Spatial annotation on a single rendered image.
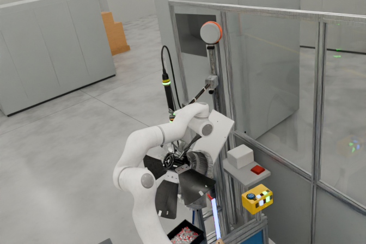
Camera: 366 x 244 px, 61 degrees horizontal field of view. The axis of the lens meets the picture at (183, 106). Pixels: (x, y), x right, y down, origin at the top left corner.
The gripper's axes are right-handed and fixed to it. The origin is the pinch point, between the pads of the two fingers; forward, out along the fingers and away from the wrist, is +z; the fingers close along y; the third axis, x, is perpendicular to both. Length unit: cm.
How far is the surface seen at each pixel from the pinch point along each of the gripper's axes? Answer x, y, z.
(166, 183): -56, -11, 13
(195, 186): -47.8, -2.0, -10.5
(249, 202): -59, 21, -32
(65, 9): 13, 38, 578
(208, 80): -8, 47, 40
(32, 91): -129, -78, 556
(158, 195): -62, -19, 13
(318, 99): -7, 70, -37
